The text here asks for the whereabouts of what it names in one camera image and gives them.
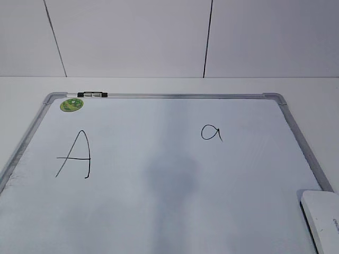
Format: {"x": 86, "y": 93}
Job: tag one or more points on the round green magnet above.
{"x": 71, "y": 105}

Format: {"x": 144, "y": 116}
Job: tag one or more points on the white whiteboard eraser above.
{"x": 320, "y": 210}

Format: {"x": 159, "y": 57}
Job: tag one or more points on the white board with aluminium frame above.
{"x": 160, "y": 174}

